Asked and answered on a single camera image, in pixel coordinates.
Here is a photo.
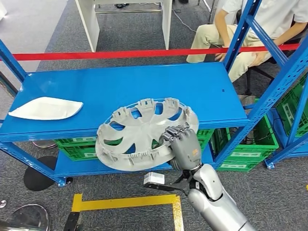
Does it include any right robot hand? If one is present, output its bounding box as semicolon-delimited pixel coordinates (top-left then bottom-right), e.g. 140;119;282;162
159;125;202;171

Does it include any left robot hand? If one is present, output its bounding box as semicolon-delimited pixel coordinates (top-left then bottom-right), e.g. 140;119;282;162
63;211;84;231

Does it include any grey plastic wheel hubcap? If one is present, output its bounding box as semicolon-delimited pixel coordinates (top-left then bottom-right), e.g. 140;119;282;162
95;97;200;172

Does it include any white curved plastic part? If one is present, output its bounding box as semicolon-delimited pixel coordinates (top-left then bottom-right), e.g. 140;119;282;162
8;97;84;121

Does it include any blue metal shelf rack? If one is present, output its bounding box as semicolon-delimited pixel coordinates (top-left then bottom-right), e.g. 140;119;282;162
264;71;308;169
0;0;308;187

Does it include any chrome stanchion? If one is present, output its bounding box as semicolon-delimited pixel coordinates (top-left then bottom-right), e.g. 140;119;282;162
32;140;57;149
0;204;51;231

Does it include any black stanchion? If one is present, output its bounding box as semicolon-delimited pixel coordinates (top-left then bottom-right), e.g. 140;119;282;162
0;71;57;192

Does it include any yellow floor tape square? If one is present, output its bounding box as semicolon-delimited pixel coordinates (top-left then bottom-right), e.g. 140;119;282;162
71;193;184;231

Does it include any open green plastic crate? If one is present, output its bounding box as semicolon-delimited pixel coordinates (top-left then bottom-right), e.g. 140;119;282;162
211;115;279;163

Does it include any black office chair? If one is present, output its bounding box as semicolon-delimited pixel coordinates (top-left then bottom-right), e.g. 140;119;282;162
236;9;308;96

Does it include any red barrier belt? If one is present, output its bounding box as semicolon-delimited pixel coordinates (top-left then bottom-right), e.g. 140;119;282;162
0;43;300;62

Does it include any person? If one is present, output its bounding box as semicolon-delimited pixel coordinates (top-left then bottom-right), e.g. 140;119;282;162
186;0;308;83

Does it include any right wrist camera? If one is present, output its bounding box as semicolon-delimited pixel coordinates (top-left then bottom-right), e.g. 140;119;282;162
143;172;191;196

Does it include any black cable bundle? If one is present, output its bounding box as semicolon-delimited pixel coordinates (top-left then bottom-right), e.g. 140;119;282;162
242;120;275;146

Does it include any white floor cable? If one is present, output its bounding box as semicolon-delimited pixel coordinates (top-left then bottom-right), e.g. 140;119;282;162
172;9;196;33

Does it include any chrome metal frame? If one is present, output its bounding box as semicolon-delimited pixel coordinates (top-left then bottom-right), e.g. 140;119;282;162
197;0;216;23

